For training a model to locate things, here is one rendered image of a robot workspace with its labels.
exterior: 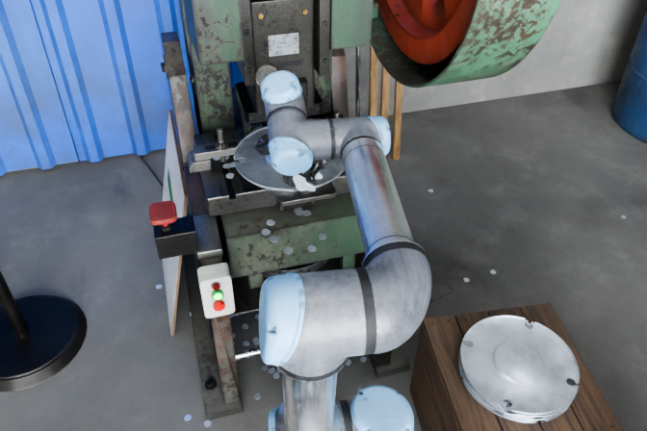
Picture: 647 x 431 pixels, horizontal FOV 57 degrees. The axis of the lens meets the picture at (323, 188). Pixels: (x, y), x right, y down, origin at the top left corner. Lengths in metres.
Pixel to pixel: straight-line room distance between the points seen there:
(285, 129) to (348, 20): 0.40
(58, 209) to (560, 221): 2.11
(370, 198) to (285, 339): 0.28
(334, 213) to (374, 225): 0.67
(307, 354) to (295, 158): 0.39
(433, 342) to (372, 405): 0.55
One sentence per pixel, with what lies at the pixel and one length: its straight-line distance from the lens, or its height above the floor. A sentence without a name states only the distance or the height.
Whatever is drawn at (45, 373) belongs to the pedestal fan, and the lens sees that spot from 2.17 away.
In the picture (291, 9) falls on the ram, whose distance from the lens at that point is 1.39.
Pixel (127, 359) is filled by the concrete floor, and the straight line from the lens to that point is 2.14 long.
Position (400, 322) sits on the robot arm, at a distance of 0.79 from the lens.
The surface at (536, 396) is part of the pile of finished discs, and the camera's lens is 1.60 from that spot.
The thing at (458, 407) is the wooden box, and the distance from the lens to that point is 1.58.
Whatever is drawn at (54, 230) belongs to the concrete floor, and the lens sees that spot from 2.68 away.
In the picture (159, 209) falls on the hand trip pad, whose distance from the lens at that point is 1.44.
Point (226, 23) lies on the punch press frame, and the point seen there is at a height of 1.15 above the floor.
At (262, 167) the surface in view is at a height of 0.78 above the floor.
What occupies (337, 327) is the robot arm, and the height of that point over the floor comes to 1.06.
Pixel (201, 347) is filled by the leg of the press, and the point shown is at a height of 0.03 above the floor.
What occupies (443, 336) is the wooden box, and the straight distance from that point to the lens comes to 1.70.
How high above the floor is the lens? 1.67
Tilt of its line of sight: 39 degrees down
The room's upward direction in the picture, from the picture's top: 1 degrees clockwise
